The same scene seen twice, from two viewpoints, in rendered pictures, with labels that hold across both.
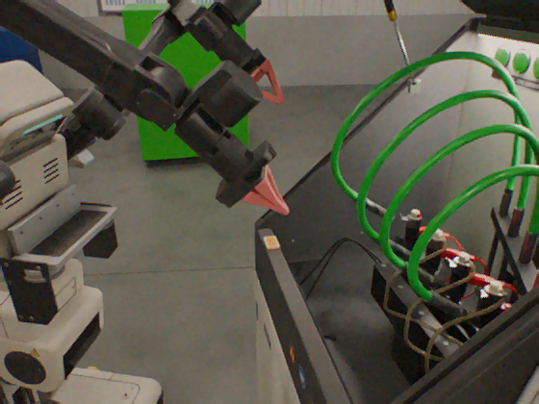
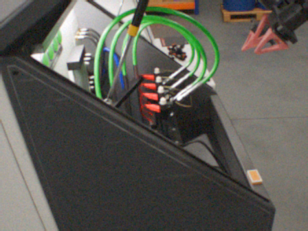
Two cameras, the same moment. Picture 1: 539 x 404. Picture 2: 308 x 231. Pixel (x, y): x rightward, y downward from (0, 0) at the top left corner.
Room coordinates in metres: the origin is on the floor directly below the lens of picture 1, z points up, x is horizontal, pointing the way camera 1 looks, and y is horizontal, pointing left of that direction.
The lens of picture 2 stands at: (1.68, -0.13, 1.64)
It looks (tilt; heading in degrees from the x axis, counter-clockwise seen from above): 31 degrees down; 192
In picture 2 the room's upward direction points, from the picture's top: 6 degrees counter-clockwise
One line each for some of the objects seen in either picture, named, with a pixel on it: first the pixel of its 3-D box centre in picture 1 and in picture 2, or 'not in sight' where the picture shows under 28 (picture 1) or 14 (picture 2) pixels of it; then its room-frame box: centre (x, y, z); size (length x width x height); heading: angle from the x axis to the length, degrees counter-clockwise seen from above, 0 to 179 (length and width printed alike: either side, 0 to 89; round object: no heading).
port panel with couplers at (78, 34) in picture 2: not in sight; (85, 58); (0.62, -0.59, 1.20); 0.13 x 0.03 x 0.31; 13
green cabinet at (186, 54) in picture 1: (189, 83); not in sight; (4.27, 0.77, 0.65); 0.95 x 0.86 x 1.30; 103
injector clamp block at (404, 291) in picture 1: (430, 340); (163, 134); (0.68, -0.31, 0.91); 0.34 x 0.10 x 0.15; 13
